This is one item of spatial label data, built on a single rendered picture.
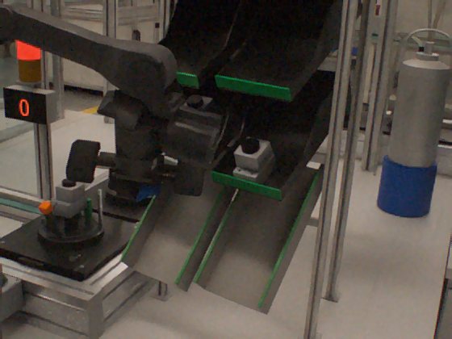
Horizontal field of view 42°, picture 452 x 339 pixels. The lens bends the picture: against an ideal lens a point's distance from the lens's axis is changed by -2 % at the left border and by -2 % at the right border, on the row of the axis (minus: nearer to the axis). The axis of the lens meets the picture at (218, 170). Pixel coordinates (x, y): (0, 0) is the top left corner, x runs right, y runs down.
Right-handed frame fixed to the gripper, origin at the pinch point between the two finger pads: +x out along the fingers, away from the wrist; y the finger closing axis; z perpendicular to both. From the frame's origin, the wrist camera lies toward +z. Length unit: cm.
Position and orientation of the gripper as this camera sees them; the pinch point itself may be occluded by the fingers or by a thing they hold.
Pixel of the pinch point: (136, 186)
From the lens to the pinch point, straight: 87.6
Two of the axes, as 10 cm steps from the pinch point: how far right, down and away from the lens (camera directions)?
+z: 0.7, -8.3, 5.6
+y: -9.9, -1.2, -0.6
